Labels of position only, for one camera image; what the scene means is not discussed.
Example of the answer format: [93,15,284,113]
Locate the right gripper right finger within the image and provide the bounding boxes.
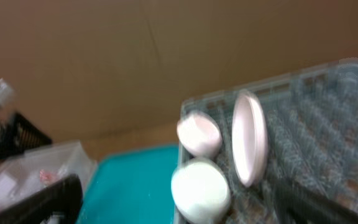
[273,179,358,224]

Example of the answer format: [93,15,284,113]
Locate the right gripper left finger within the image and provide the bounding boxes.
[0,174,83,224]

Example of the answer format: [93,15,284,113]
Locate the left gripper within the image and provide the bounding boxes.
[0,79,52,161]

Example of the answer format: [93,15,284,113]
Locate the red snack wrapper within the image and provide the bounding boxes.
[39,169,59,185]

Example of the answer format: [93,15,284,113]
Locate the white round plate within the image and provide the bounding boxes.
[232,90,269,187]

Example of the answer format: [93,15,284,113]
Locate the white bowl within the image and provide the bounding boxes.
[171,157,231,223]

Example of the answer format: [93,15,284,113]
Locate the grey dishwasher rack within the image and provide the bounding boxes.
[181,58,358,223]

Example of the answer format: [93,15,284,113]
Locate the clear plastic bin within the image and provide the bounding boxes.
[0,141,98,211]

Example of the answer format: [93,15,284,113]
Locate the teal serving tray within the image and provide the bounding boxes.
[77,144,178,224]

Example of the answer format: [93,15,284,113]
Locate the cardboard backdrop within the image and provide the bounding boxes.
[0,1,358,141]

